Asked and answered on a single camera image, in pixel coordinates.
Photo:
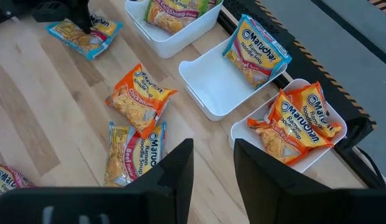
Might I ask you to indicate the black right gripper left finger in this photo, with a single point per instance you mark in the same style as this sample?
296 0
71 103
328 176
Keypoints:
171 186

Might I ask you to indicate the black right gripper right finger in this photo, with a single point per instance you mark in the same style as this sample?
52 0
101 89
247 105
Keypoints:
274 193

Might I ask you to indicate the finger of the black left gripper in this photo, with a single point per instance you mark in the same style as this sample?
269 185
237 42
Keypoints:
51 11
82 14

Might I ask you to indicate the blue beef ramen pack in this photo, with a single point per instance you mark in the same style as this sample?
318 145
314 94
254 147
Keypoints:
130 155
258 53
68 34

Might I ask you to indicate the orange chicken ramen pack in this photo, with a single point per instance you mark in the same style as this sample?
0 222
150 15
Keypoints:
317 105
138 99
292 127

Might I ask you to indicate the green lime shrimp ramen pack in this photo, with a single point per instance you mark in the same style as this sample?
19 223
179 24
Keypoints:
214 2
174 15
4 180

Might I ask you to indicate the white plastic bin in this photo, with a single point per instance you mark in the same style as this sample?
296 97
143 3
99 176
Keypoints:
218 87
168 43
242 129

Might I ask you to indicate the black aluminium table frame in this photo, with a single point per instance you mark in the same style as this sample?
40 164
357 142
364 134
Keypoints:
361 165

